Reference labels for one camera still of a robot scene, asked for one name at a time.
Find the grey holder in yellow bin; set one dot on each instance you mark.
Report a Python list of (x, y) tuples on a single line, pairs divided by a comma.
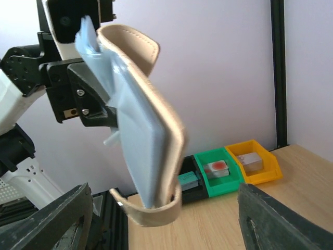
[(251, 162)]

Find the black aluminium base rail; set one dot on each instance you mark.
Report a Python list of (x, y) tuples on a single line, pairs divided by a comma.
[(108, 230)]

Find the green bin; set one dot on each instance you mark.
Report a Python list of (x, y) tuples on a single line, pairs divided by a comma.
[(223, 185)]

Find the left black frame post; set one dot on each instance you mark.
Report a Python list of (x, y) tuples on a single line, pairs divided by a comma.
[(279, 68)]

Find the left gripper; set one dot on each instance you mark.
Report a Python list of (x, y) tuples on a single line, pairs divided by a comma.
[(71, 85)]

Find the holder with red card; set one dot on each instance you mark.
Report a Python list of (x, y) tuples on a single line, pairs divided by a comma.
[(216, 169)]

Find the black bin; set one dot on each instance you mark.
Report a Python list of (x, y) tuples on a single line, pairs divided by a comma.
[(198, 193)]

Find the teal holder in black bin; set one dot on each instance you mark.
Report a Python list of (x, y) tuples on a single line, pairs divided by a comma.
[(188, 180)]

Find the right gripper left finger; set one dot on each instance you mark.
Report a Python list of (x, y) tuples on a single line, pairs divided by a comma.
[(45, 228)]

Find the white card holder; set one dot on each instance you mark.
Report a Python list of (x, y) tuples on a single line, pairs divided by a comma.
[(117, 62)]

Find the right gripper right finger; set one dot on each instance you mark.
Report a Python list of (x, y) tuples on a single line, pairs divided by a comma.
[(266, 223)]

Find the yellow bin far left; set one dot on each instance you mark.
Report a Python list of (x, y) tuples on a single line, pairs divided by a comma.
[(271, 170)]

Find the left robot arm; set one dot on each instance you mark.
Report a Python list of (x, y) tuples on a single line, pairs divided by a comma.
[(27, 73)]

